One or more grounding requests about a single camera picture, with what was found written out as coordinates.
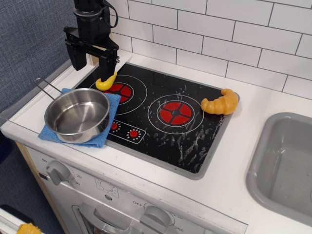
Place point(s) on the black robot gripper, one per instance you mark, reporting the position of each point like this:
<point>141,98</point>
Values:
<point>92,36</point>

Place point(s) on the black toy stove top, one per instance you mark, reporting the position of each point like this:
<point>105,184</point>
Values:
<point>159,119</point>

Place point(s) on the wooden corner post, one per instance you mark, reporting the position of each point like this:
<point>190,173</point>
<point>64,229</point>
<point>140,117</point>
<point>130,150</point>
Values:
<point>93,60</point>

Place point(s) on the grey left oven knob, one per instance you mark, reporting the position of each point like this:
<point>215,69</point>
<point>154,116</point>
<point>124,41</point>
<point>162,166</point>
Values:
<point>57,172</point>

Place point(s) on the grey sink basin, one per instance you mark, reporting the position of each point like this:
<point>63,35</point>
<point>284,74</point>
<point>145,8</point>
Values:
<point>280,174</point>

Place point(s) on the stainless steel pot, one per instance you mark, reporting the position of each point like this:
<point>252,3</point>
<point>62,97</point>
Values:
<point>75,116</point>

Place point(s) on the silver oven door handle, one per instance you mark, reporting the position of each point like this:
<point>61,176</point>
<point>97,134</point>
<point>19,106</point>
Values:
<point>106,221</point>

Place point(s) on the grey right oven knob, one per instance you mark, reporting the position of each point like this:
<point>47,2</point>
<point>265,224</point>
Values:
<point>155,219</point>

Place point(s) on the blue microfiber cloth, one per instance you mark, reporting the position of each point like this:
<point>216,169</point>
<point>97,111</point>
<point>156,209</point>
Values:
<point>98,142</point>

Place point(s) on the grey oven knob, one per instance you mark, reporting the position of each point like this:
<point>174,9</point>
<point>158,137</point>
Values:
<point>155,219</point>
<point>57,172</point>

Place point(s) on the yellow handled toy knife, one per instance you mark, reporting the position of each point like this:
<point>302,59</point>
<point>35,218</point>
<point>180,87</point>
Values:
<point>108,83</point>

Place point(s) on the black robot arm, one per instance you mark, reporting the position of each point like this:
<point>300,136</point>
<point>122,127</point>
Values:
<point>91,5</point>

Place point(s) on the orange toy croissant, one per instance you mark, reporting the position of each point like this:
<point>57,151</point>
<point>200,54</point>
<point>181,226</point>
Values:
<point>224,105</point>

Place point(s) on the yellow object bottom left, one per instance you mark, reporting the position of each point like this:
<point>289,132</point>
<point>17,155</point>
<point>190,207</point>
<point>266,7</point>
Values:
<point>28,228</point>

